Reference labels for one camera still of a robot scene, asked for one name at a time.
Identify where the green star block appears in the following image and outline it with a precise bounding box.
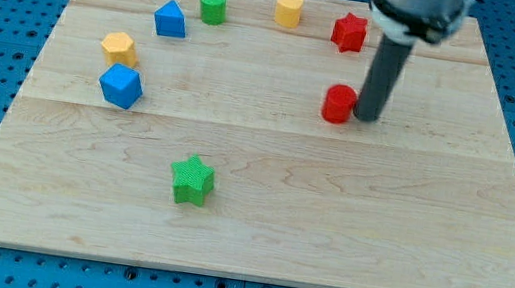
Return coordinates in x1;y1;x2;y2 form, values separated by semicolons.
171;154;215;207

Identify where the blue triangle block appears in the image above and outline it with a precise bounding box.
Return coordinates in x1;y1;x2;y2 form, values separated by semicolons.
153;0;186;38

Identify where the red cylinder block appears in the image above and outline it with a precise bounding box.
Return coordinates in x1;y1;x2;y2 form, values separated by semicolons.
321;84;357;124

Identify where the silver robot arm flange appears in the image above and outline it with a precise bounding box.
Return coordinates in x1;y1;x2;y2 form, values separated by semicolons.
369;0;475;46

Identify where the blue cube block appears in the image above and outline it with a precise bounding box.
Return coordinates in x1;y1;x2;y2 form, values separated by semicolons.
99;63;143;110

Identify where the yellow heart block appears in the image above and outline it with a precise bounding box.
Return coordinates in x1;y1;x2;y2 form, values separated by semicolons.
273;0;304;29

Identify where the wooden board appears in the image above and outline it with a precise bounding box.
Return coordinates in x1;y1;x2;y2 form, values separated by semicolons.
0;0;515;288

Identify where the red star block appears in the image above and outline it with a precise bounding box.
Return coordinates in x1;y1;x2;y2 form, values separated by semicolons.
331;13;369;53

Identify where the green cylinder block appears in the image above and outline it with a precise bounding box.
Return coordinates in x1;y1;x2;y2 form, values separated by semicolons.
200;0;227;26

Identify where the yellow hexagon block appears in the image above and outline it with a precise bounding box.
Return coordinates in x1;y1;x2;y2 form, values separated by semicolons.
101;32;139;68

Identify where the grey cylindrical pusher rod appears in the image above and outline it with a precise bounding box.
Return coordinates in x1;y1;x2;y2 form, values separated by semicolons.
353;36;414;123

